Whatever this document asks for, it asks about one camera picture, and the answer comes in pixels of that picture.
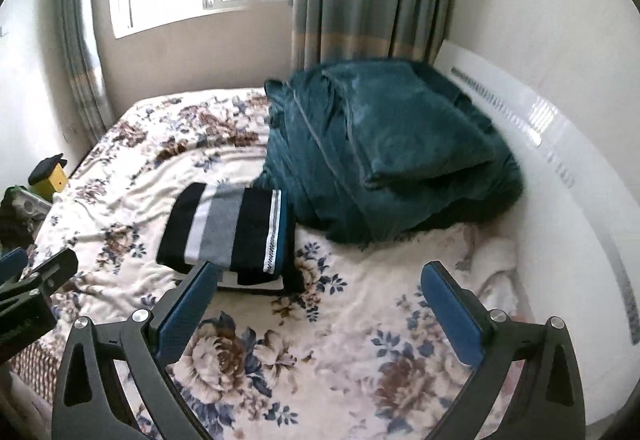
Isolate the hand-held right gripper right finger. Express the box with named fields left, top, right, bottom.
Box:
left=420, top=261, right=587, bottom=440

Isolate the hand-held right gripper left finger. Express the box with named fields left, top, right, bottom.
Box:
left=51, top=261, right=224, bottom=440

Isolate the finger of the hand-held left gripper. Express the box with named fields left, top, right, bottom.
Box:
left=0, top=249, right=80, bottom=364
left=0, top=247, right=29, bottom=282

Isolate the dark striped knit garment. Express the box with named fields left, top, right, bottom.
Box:
left=156, top=181, right=297, bottom=287

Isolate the green and white object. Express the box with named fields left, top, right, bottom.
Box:
left=0, top=185, right=54, bottom=222

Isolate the yellow birdhouse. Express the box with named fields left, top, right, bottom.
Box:
left=27, top=153, right=69, bottom=199

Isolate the floral bed sheet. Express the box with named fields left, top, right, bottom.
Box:
left=10, top=88, right=523, bottom=440

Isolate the white headboard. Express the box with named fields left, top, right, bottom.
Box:
left=432, top=43, right=640, bottom=427

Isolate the teal blanket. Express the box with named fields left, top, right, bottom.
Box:
left=250, top=59, right=525, bottom=244

